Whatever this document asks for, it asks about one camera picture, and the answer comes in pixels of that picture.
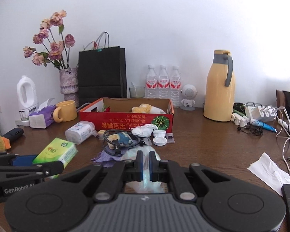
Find purple textured vase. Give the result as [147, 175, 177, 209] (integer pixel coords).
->
[59, 68, 79, 102]

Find purple cloth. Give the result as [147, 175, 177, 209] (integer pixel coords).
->
[91, 150, 126, 168]

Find red cardboard box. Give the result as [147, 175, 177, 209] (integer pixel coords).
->
[78, 98, 175, 133]

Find black paper bag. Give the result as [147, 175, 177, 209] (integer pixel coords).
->
[78, 32, 127, 107]

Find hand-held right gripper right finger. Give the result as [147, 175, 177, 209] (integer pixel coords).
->
[148, 150, 232, 202]

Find bagged light green mask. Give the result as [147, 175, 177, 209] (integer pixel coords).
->
[121, 145, 170, 194]

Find black cable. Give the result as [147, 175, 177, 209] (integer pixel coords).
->
[103, 129, 145, 156]

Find clear drinking glass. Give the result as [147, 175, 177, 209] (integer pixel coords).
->
[129, 86, 145, 99]

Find white power strip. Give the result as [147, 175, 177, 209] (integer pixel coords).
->
[245, 104, 277, 122]

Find blue snack packet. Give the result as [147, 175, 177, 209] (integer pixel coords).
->
[108, 132, 133, 148]

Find white cables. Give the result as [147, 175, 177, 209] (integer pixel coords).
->
[275, 105, 290, 174]

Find yellow white plush toy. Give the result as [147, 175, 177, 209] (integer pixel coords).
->
[132, 104, 166, 114]

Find black earphones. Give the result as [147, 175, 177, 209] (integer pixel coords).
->
[237, 123, 264, 136]

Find dried pink flowers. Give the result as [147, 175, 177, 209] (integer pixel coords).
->
[23, 10, 76, 70]

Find brown box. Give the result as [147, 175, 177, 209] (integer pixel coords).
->
[276, 89, 287, 112]

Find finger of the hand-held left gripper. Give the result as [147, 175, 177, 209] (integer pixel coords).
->
[0, 161, 64, 184]
[0, 152, 38, 167]

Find white round lid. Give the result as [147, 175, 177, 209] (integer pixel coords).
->
[152, 137, 167, 147]

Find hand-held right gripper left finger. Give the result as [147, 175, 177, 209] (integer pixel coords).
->
[59, 150, 143, 202]

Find white folding clip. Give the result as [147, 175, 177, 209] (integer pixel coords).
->
[231, 112, 250, 127]

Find clear water bottle red label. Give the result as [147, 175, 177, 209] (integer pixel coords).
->
[158, 65, 171, 99]
[145, 65, 159, 99]
[170, 66, 182, 108]

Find black cylinder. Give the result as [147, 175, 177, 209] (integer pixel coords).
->
[2, 127, 24, 141]

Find white wet wipes pack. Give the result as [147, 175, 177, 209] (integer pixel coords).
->
[65, 121, 97, 145]

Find yellow thermos jug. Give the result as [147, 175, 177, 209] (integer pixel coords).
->
[203, 50, 236, 122]

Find purple tissue pack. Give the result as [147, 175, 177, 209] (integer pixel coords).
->
[28, 98, 57, 128]

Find yellow mug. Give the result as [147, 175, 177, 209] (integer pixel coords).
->
[53, 101, 78, 123]

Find blue pen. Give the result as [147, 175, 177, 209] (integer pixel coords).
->
[250, 118, 278, 133]

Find white tissue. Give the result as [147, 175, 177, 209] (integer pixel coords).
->
[131, 124, 158, 137]

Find green tissue pack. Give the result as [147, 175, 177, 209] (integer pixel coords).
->
[32, 138, 78, 172]

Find white detergent bottle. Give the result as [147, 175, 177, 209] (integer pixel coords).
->
[16, 75, 39, 127]

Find white robot speaker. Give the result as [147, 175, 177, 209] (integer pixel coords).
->
[180, 84, 196, 110]

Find white paper sheet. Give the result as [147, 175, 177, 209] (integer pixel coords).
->
[248, 152, 290, 197]

